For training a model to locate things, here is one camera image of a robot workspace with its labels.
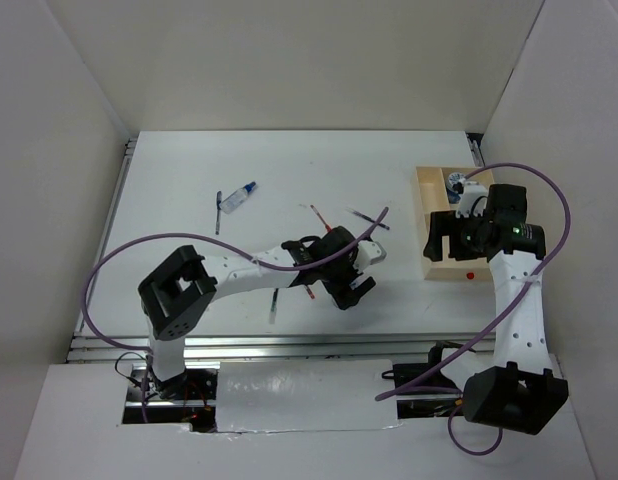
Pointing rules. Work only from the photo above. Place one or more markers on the purple pen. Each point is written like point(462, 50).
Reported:
point(368, 219)

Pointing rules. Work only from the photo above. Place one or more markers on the red pen centre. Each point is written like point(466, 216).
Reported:
point(310, 292)

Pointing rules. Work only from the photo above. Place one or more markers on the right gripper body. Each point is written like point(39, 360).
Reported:
point(471, 230)

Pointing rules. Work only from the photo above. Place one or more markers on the aluminium frame rail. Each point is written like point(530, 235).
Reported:
point(198, 348)

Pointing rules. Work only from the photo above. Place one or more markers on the white front panel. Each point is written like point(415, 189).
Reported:
point(302, 396)

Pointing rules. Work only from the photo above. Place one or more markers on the blue white jar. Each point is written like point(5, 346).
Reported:
point(356, 286)
point(454, 186)

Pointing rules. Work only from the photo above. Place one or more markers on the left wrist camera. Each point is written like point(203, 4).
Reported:
point(369, 253)

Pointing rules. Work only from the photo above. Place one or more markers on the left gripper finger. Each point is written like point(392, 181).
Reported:
point(336, 291)
point(347, 296)

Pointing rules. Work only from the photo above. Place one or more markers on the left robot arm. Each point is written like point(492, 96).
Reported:
point(177, 293)

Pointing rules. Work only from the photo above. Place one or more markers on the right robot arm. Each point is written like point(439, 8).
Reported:
point(515, 389)

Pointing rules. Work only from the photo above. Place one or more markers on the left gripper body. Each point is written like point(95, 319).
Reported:
point(342, 272)

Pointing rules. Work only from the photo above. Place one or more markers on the clear spray bottle blue cap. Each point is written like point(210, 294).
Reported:
point(237, 198)

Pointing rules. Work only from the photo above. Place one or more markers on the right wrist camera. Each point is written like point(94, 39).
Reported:
point(473, 200)

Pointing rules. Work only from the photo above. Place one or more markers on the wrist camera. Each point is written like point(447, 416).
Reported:
point(369, 253)
point(473, 200)

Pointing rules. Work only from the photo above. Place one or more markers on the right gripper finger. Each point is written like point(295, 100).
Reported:
point(433, 249)
point(455, 245)

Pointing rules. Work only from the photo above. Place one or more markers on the beige compartment tray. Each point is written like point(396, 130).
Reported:
point(429, 195)

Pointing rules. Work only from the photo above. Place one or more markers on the red capped pen upper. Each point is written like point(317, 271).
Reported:
point(317, 213)

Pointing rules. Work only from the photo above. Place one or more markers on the green pen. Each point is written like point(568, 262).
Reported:
point(273, 307)

